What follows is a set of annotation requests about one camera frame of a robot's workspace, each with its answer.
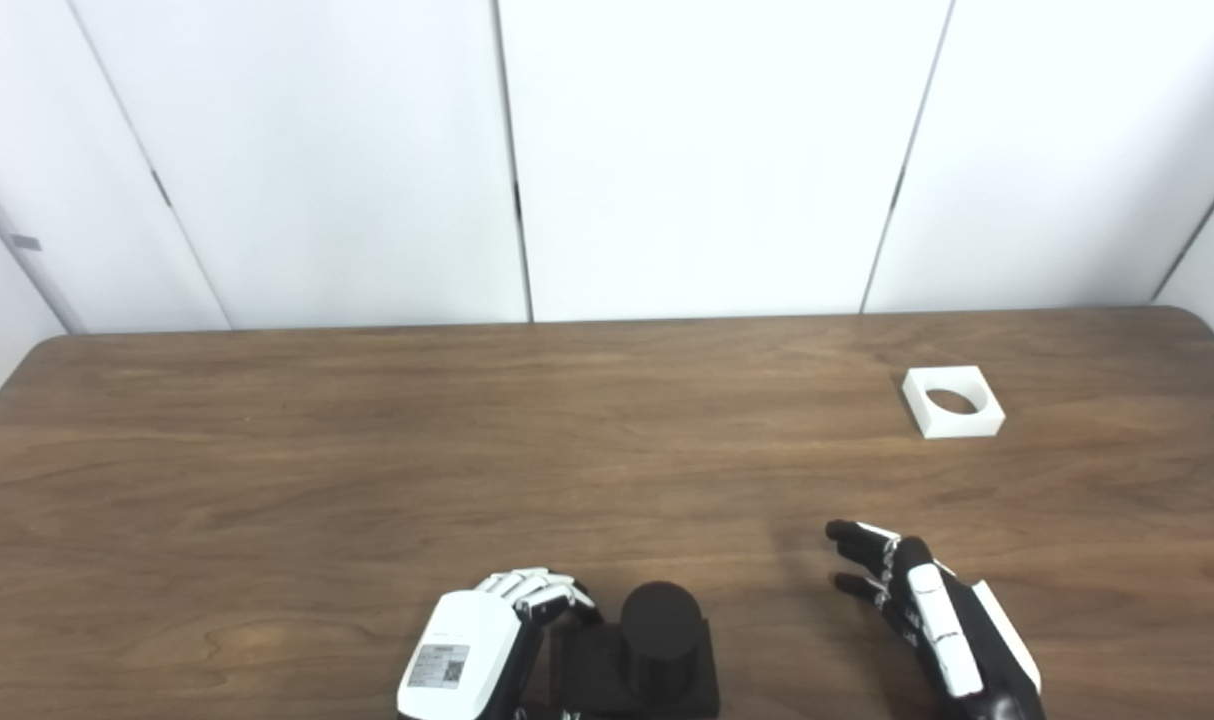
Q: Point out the small grey wall label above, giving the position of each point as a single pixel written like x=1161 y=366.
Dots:
x=25 y=242

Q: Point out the white square piece with hole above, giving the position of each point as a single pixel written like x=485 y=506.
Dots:
x=957 y=427

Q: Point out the black peg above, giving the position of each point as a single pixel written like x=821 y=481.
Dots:
x=659 y=635

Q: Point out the white and black right hand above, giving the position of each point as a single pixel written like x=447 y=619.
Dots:
x=952 y=640

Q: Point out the white and black left hand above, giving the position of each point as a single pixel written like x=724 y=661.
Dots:
x=462 y=650

